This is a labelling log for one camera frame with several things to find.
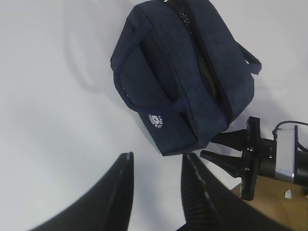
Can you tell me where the navy blue lunch bag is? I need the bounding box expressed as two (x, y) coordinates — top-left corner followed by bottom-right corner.
(111, 0), (262, 156)

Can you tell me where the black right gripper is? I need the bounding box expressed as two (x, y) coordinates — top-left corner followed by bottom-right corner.
(200, 116), (276, 201)

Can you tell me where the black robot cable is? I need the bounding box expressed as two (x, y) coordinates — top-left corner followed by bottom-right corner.
(272, 120), (308, 137)

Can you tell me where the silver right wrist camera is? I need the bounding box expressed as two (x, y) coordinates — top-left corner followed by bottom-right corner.
(275, 125), (298, 183)

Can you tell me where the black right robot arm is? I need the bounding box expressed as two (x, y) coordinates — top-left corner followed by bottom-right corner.
(200, 116), (308, 201)

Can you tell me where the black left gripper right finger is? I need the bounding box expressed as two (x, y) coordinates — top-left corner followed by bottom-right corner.
(180, 153), (289, 231)

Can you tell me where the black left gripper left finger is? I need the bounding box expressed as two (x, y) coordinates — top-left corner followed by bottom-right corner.
(34, 152), (134, 231)

